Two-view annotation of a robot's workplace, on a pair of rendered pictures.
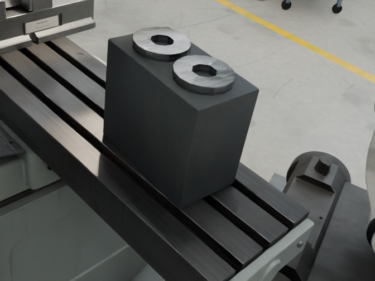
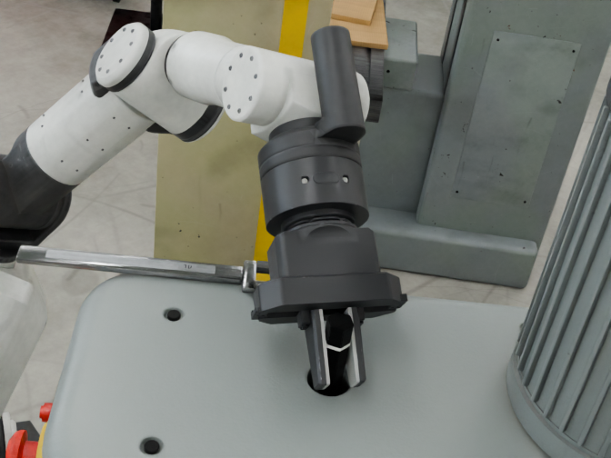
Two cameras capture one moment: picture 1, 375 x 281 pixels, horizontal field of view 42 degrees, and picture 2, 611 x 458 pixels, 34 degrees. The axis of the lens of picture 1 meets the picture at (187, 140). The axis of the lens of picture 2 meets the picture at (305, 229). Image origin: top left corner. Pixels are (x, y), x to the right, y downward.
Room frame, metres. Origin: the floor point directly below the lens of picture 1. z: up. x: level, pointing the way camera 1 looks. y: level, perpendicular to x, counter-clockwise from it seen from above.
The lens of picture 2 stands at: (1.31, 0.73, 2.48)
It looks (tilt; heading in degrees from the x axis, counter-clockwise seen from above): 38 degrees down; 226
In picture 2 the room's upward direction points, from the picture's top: 9 degrees clockwise
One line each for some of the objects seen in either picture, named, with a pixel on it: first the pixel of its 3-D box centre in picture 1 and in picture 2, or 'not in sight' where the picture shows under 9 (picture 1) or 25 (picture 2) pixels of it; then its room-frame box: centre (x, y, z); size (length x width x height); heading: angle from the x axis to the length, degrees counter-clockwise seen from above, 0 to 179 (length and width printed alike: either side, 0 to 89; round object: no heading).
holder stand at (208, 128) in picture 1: (173, 110); not in sight; (0.65, 0.03, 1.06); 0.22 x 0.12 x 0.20; 46
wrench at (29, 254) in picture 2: not in sight; (154, 266); (0.94, 0.15, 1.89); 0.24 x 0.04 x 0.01; 141
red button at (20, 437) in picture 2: not in sight; (26, 453); (1.08, 0.18, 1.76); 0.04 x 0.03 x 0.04; 51
